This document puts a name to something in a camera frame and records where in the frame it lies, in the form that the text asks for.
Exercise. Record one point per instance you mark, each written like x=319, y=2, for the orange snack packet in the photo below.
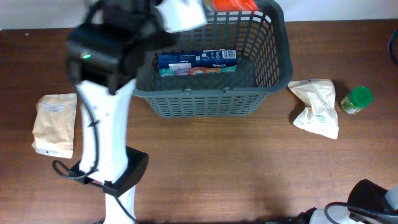
x=234, y=5

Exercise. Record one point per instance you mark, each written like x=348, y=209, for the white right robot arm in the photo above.
x=366, y=203

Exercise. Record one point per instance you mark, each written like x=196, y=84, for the green lidded jar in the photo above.
x=356, y=100

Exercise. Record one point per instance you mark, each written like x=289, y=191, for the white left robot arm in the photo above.
x=105, y=54

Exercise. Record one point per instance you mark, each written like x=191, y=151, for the blue tea box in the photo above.
x=197, y=63

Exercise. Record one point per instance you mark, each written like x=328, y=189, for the beige paper pouch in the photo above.
x=319, y=115
x=54, y=125

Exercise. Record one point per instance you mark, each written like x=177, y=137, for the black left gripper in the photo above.
x=166, y=45

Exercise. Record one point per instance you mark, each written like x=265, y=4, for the grey plastic basket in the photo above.
x=258, y=39

